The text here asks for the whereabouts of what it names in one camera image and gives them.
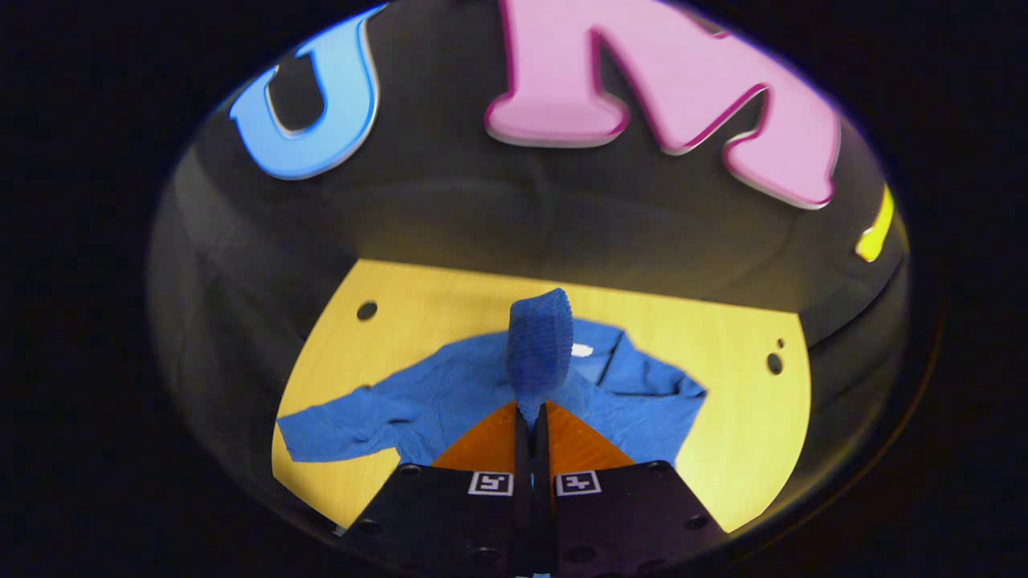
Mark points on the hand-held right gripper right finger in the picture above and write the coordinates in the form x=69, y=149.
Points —
x=618, y=514

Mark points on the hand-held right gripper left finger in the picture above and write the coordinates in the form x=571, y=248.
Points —
x=450, y=514

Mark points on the blue button shirt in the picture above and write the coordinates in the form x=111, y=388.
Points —
x=450, y=385

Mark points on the black backdrop cloth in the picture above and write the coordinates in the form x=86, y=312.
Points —
x=482, y=209

